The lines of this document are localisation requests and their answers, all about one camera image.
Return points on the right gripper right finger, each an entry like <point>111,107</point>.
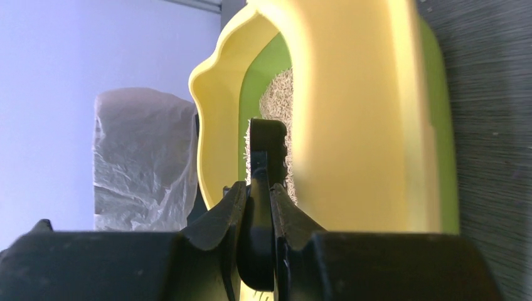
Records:
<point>315,264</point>

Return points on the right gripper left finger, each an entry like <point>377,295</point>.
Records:
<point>196,263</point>

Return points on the bin with pink bag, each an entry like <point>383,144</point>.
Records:
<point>144,160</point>

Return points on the black litter scoop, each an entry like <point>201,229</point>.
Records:
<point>255,250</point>

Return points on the yellow green litter box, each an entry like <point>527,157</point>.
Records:
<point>374,147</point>

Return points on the cat litter sand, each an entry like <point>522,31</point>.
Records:
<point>276,106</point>

